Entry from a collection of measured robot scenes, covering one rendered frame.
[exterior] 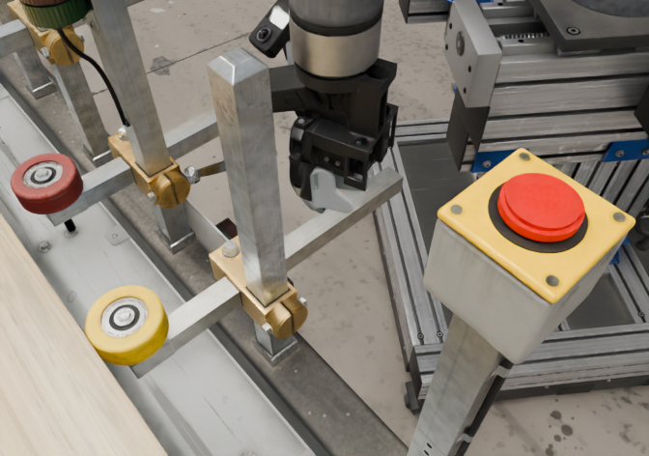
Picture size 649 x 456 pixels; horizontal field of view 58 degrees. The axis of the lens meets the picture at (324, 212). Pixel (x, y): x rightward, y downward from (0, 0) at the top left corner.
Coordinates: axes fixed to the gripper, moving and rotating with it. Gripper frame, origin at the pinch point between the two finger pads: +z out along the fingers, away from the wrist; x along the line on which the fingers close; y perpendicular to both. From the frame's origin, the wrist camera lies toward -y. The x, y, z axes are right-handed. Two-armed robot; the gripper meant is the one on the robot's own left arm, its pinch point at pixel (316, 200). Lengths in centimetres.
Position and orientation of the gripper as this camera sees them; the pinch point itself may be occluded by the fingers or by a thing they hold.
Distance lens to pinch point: 66.2
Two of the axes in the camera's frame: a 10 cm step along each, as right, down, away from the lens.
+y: 8.9, 3.5, -2.9
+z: 0.0, 6.4, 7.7
